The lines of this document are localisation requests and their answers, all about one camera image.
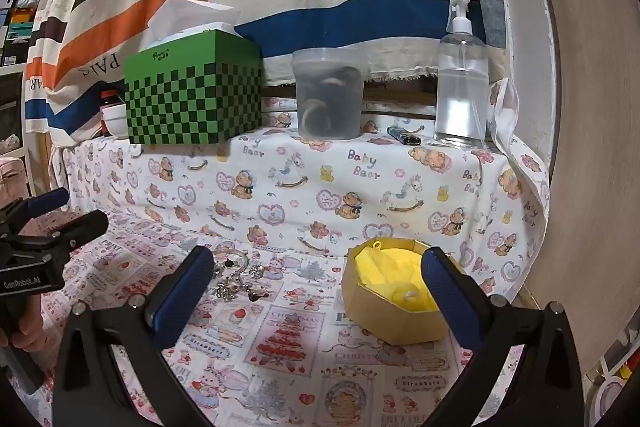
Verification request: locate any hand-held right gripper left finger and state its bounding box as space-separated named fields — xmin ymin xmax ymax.
xmin=52 ymin=246 xmax=216 ymax=427

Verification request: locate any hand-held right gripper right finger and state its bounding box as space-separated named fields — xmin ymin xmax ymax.
xmin=420 ymin=247 xmax=586 ymax=427

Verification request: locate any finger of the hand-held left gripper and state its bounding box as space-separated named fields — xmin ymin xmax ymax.
xmin=0 ymin=188 xmax=71 ymax=235
xmin=15 ymin=209 xmax=108 ymax=263

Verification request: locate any silver chain necklace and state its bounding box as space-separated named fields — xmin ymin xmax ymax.
xmin=215 ymin=277 xmax=251 ymax=304

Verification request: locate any yellow tape roll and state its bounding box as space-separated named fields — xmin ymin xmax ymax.
xmin=341 ymin=237 xmax=461 ymax=346

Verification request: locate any person's left hand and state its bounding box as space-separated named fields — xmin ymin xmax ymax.
xmin=12 ymin=297 xmax=48 ymax=353

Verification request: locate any pink fabric item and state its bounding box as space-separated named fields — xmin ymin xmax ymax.
xmin=0 ymin=157 xmax=28 ymax=208

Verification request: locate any yellow cloth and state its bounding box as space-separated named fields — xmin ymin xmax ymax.
xmin=354 ymin=243 xmax=441 ymax=312

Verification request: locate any white bowl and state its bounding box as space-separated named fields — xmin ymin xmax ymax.
xmin=100 ymin=103 xmax=128 ymax=138

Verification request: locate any red cake print cloth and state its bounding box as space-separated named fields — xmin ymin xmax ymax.
xmin=10 ymin=212 xmax=526 ymax=427

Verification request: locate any bear print cloth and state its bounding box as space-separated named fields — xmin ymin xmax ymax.
xmin=50 ymin=79 xmax=551 ymax=303

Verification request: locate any green black checkered board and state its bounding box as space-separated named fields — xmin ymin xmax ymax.
xmin=123 ymin=29 xmax=264 ymax=145

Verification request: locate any lighter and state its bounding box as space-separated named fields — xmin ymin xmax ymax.
xmin=387 ymin=126 xmax=423 ymax=145

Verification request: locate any stack of storage boxes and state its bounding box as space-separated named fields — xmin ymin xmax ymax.
xmin=0 ymin=0 xmax=41 ymax=68

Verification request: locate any brown wooden board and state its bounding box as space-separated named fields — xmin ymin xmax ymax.
xmin=520 ymin=0 xmax=640 ymax=358

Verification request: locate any clear spray bottle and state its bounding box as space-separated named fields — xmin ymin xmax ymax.
xmin=434 ymin=0 xmax=489 ymax=150

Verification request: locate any translucent plastic container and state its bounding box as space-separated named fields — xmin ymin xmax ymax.
xmin=291 ymin=48 xmax=368 ymax=141

